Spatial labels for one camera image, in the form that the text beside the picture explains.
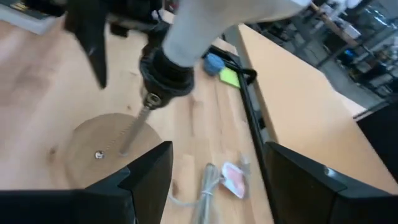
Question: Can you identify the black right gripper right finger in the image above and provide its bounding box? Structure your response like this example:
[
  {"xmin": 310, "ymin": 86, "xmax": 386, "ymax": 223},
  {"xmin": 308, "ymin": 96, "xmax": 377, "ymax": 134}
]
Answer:
[{"xmin": 264, "ymin": 141, "xmax": 398, "ymax": 224}]

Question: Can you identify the black room divider panel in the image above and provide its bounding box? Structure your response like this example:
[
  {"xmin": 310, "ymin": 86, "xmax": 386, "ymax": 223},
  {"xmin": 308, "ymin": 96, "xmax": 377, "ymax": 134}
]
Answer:
[{"xmin": 356, "ymin": 99, "xmax": 398, "ymax": 184}]

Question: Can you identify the black metal table frame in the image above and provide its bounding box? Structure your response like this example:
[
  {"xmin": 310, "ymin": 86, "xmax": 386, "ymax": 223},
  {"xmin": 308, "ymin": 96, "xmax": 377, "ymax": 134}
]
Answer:
[{"xmin": 203, "ymin": 45, "xmax": 280, "ymax": 224}]

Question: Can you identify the light wooden desk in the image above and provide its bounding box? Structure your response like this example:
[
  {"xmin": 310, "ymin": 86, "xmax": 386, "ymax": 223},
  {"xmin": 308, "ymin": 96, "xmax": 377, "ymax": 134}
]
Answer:
[{"xmin": 223, "ymin": 23, "xmax": 398, "ymax": 195}]

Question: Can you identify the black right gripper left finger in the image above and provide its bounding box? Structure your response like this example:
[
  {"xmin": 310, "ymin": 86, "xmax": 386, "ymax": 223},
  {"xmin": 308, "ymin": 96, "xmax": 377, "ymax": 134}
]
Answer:
[{"xmin": 0, "ymin": 141, "xmax": 174, "ymax": 224}]

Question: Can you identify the clear plastic wrapper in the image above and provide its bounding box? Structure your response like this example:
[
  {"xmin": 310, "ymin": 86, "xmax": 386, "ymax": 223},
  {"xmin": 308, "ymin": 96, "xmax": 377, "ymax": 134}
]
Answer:
[{"xmin": 169, "ymin": 154, "xmax": 252, "ymax": 224}]

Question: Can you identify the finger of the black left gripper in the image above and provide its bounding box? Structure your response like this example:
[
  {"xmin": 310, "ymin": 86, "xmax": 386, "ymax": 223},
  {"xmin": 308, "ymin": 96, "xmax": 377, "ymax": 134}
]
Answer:
[{"xmin": 63, "ymin": 0, "xmax": 109, "ymax": 90}]

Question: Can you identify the green sticky note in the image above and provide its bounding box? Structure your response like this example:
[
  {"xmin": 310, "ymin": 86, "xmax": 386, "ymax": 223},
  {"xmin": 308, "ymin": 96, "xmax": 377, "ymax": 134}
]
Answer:
[{"xmin": 218, "ymin": 67, "xmax": 242, "ymax": 89}]

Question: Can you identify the blue patterned tape roll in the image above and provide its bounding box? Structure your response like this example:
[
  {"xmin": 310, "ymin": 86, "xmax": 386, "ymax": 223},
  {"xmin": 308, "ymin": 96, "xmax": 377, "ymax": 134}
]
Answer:
[{"xmin": 202, "ymin": 52, "xmax": 225, "ymax": 77}]

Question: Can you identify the black Outsiders paperback book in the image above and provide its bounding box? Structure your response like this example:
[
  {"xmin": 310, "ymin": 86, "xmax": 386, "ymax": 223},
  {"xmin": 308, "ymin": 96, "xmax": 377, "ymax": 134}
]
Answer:
[{"xmin": 0, "ymin": 0, "xmax": 68, "ymax": 35}]

